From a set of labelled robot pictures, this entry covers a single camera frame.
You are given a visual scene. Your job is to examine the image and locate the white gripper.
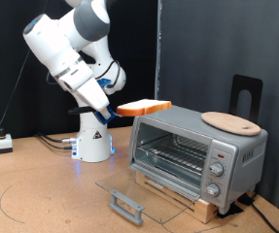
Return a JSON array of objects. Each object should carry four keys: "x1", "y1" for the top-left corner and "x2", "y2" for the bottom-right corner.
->
[{"x1": 57, "y1": 65, "x2": 112, "y2": 120}]

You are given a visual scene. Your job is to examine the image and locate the white bread slice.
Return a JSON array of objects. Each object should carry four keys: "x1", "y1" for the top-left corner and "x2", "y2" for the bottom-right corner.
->
[{"x1": 116, "y1": 98, "x2": 173, "y2": 117}]

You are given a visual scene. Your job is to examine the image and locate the glass oven door with handle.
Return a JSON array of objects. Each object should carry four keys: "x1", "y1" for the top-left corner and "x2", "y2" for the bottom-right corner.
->
[{"x1": 95, "y1": 162, "x2": 202, "y2": 226}]

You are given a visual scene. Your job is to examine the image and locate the silver oven knob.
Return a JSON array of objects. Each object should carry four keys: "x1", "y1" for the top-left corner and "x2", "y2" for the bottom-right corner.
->
[
  {"x1": 204, "y1": 183, "x2": 221, "y2": 198},
  {"x1": 209, "y1": 162, "x2": 225, "y2": 178}
]

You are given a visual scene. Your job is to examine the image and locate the silver toaster oven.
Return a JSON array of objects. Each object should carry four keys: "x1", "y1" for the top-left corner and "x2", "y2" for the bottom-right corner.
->
[{"x1": 128, "y1": 105, "x2": 269, "y2": 216}]

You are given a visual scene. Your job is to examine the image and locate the vertical metal pole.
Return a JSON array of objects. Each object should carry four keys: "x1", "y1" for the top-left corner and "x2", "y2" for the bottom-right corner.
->
[{"x1": 155, "y1": 0, "x2": 164, "y2": 101}]

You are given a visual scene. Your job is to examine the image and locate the emergency stop button box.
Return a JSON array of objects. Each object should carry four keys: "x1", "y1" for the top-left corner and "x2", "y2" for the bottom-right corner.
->
[{"x1": 0, "y1": 127, "x2": 14, "y2": 155}]

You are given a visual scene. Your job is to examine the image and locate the round wooden cutting board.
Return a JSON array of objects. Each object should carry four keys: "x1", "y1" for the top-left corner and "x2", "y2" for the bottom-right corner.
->
[{"x1": 200, "y1": 111, "x2": 262, "y2": 137}]

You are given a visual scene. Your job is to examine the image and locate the black metal bookend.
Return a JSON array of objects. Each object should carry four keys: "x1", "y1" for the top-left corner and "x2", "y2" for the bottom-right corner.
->
[{"x1": 228, "y1": 74, "x2": 263, "y2": 125}]

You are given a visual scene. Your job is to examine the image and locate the wooden slatted base block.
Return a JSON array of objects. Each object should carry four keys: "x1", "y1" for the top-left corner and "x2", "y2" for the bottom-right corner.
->
[{"x1": 134, "y1": 171, "x2": 220, "y2": 225}]

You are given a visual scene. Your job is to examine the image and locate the black cable with silver connector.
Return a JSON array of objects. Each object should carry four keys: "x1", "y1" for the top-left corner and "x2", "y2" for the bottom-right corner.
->
[{"x1": 36, "y1": 133, "x2": 79, "y2": 145}]

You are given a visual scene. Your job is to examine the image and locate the thick black base cable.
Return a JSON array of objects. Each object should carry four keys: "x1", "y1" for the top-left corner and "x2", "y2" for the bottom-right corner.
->
[{"x1": 39, "y1": 136, "x2": 75, "y2": 151}]

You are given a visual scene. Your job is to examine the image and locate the metal wire oven rack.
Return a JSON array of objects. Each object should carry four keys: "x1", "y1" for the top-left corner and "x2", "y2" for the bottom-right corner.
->
[{"x1": 136, "y1": 133, "x2": 210, "y2": 175}]

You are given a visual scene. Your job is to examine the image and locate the long thin black cable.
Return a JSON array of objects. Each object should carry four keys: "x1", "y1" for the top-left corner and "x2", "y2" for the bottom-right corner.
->
[{"x1": 0, "y1": 0, "x2": 50, "y2": 152}]

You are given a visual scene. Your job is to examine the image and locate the black oven power cord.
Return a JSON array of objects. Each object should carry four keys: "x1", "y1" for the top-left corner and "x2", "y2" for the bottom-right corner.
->
[{"x1": 250, "y1": 203, "x2": 279, "y2": 233}]

